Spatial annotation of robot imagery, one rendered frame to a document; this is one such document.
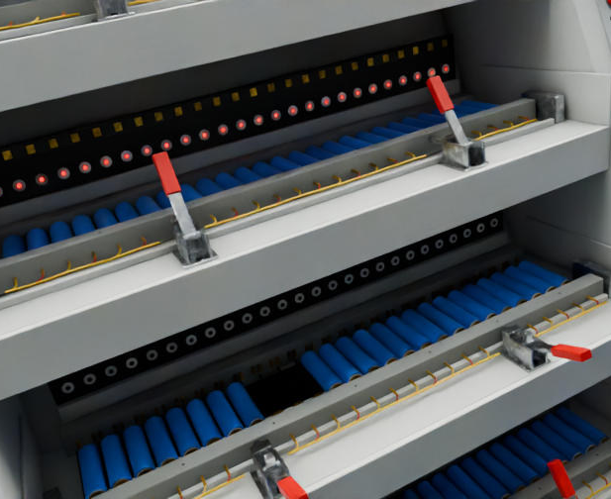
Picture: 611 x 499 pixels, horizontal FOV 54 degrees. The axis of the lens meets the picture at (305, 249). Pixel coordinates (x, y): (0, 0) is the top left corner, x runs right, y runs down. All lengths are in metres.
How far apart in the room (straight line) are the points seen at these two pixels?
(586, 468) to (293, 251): 0.42
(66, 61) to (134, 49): 0.05
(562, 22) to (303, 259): 0.37
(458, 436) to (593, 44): 0.40
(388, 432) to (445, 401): 0.06
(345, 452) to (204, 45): 0.35
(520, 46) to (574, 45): 0.08
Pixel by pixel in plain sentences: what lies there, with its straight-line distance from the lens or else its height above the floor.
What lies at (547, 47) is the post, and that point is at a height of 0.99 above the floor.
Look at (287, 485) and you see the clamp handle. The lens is 0.47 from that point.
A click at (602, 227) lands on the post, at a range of 0.73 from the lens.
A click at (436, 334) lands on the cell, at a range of 0.63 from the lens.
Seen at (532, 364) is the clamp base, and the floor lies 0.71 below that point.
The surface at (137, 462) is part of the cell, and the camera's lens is 0.57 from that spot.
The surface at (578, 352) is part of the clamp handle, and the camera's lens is 0.56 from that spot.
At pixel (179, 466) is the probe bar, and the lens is 0.54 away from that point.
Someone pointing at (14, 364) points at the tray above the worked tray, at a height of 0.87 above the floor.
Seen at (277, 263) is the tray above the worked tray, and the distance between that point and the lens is 0.49.
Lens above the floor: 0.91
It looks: 4 degrees down
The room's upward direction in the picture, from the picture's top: 19 degrees counter-clockwise
